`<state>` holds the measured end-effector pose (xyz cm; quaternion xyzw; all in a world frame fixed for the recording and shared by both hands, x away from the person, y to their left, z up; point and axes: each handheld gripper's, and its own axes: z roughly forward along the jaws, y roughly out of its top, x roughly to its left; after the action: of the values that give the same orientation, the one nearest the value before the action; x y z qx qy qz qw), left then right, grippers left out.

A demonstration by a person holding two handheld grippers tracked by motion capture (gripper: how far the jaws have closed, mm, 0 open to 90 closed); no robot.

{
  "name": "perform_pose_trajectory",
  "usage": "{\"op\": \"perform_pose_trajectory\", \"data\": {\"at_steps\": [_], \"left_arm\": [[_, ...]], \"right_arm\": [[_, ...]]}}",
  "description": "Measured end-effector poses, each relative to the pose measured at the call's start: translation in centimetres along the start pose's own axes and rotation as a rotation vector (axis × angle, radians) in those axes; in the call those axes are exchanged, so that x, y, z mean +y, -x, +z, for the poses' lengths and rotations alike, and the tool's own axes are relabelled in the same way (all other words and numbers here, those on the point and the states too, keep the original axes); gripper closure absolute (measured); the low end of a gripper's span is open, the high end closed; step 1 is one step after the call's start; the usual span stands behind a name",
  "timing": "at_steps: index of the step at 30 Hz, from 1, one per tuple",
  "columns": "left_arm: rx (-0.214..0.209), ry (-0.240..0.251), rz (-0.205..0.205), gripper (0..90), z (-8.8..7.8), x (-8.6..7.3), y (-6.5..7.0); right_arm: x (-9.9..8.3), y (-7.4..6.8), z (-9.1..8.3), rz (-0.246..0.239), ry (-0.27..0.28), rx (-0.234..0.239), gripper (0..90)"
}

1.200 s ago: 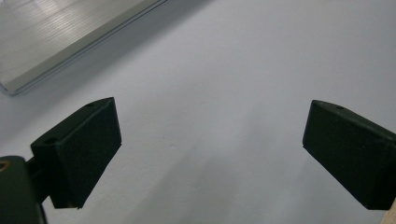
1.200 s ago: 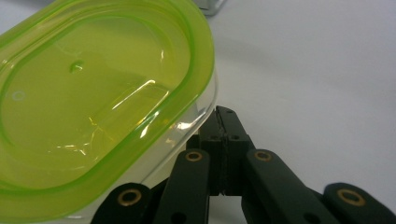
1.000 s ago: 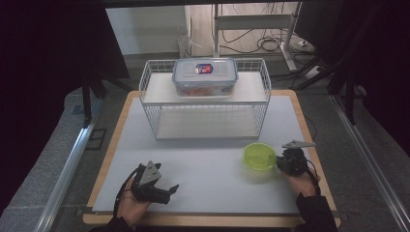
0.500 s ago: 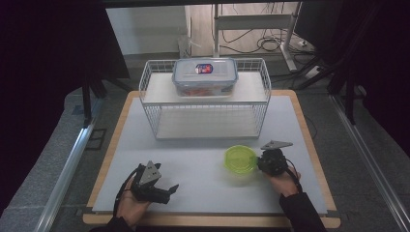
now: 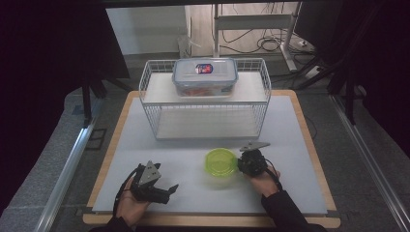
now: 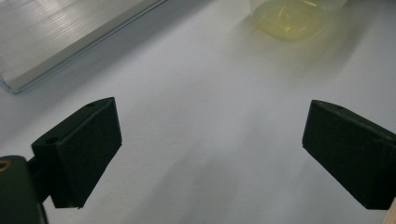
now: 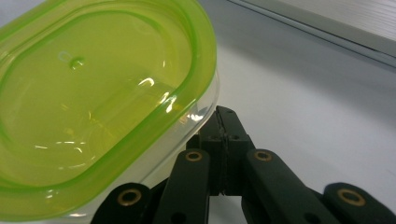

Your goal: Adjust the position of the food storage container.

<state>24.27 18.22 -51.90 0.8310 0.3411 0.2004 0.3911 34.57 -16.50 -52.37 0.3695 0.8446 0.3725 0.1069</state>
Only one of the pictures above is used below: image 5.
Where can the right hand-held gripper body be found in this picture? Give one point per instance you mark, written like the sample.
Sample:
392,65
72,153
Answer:
253,161

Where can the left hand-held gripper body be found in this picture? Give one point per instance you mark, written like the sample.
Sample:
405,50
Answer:
150,185

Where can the green plastic bowl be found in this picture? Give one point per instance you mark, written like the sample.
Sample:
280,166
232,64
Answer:
220,162

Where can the clear food container blue lid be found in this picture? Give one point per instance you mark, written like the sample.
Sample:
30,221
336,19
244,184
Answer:
205,77

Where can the person's right hand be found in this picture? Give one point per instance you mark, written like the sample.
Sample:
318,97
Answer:
266,183

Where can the person's left hand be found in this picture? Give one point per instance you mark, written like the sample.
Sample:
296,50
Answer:
132,206

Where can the grey table mat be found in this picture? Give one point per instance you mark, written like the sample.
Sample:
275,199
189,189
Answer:
209,193

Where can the black metal stand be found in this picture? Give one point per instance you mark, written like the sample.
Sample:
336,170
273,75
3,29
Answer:
87,100
349,80

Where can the white power strip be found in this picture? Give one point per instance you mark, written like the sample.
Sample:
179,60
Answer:
312,72

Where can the black square floor frame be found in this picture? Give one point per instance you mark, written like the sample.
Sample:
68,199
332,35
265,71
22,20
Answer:
96,139

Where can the aluminium rail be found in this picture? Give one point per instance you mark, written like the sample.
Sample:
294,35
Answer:
64,174
370,161

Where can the white metal desk frame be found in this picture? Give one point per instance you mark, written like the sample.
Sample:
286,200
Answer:
254,22

